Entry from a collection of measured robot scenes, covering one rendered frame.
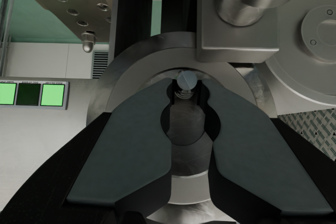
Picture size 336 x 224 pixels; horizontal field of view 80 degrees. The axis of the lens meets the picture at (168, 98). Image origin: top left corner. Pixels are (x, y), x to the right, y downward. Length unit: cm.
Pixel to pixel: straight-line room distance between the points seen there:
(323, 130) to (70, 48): 328
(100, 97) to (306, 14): 18
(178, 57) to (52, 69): 329
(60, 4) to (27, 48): 328
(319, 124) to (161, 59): 23
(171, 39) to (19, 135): 50
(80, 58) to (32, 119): 272
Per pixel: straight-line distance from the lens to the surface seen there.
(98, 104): 17
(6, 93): 63
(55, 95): 56
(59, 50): 347
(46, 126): 57
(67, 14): 50
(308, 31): 21
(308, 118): 33
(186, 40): 17
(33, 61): 361
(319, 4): 23
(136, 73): 16
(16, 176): 62
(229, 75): 16
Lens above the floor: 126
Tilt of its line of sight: 9 degrees down
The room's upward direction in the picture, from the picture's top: 178 degrees counter-clockwise
